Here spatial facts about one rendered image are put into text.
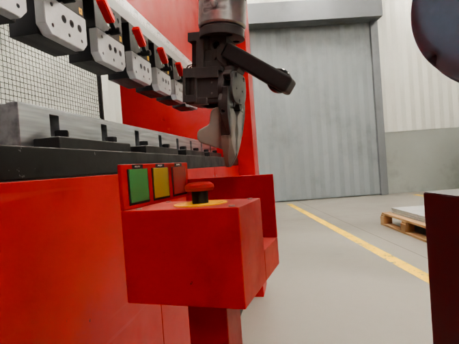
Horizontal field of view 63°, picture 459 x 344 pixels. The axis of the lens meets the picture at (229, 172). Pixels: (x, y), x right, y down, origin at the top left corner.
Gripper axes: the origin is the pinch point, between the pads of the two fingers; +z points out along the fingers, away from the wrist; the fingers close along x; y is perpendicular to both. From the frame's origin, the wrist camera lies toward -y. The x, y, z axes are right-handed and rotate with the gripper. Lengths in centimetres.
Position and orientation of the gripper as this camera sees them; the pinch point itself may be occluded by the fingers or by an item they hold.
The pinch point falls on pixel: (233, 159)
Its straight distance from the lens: 59.2
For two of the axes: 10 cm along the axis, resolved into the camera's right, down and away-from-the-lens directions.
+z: -0.1, 10.0, 0.4
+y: -9.5, -0.2, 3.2
